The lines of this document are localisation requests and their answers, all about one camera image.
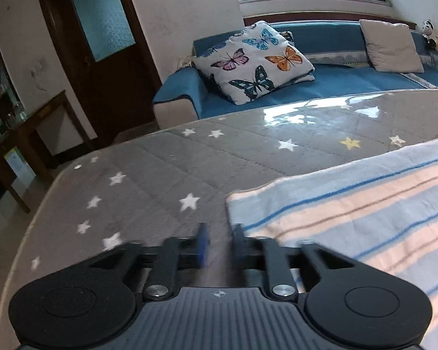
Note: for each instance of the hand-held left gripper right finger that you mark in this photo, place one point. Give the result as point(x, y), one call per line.
point(237, 243)

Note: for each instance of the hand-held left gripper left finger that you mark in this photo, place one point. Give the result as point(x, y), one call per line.
point(203, 245)

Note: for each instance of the striped blue and pink towel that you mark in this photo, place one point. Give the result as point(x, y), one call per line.
point(350, 204)

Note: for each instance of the grey star-print tablecloth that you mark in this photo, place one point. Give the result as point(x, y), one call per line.
point(204, 153)

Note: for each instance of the butterfly print pillow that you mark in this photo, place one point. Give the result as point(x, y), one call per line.
point(248, 62)

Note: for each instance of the blue sofa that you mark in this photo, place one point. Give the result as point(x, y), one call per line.
point(332, 80)

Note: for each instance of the dark wooden door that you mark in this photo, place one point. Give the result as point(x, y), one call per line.
point(106, 80)

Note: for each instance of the pale blue box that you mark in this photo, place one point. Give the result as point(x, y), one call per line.
point(18, 166)

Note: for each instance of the dark wooden side table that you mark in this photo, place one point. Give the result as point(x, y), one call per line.
point(47, 111)

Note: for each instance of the beige pillow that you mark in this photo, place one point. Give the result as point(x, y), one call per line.
point(390, 45)

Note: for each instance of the glass-front display cabinet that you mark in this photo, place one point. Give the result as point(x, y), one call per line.
point(0, 98)

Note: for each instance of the panda plush toy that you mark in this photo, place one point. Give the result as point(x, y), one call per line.
point(428, 31)

